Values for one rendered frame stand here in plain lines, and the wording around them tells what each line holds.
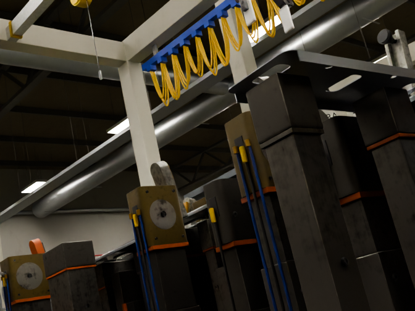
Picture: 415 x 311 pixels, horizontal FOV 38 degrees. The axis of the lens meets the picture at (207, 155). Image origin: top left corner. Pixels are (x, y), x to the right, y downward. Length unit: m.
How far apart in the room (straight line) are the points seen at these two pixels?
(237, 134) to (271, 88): 0.27
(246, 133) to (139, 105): 4.70
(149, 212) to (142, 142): 4.27
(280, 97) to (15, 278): 1.21
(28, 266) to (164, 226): 0.64
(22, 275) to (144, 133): 3.85
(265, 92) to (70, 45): 4.85
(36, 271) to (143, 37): 4.04
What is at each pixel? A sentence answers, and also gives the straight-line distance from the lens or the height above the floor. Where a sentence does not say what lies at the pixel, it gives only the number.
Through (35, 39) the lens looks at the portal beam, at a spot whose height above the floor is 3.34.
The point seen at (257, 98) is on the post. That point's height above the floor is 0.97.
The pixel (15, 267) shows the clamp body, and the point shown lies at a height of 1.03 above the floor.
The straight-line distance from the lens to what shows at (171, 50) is 5.28.
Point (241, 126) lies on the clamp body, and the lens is 0.87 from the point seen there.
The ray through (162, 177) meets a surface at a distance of 1.20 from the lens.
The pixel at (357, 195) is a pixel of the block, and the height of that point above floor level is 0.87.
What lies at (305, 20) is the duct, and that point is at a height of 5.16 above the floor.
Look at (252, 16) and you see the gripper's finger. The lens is 1.52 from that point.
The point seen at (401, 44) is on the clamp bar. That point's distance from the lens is 1.20.
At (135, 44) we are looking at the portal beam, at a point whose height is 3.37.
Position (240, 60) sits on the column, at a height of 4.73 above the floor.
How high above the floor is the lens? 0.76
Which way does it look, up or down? 16 degrees up
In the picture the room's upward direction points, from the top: 13 degrees counter-clockwise
